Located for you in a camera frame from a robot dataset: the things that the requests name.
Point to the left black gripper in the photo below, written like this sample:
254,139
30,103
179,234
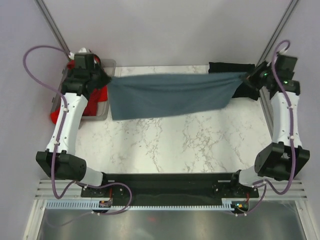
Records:
106,79

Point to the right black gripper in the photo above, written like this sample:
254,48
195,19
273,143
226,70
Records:
250,79

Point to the red t shirt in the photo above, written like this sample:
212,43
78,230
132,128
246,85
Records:
96,109

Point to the clear plastic bin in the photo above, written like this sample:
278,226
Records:
109,66

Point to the blue-grey t shirt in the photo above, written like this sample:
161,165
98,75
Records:
166,95

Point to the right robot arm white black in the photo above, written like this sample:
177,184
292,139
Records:
285,156

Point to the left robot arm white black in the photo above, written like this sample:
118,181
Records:
59,160

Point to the folded black t shirt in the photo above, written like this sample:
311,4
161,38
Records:
243,90

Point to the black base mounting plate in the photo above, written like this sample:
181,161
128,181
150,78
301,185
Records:
214,185

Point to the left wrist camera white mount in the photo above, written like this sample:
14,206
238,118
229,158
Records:
71,55

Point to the right aluminium frame post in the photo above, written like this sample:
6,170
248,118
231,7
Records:
278,30

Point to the aluminium frame post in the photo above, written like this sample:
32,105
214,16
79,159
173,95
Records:
52,25
278,30

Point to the left aluminium frame post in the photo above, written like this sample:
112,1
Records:
52,25

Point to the light blue cable duct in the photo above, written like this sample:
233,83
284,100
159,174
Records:
71,204

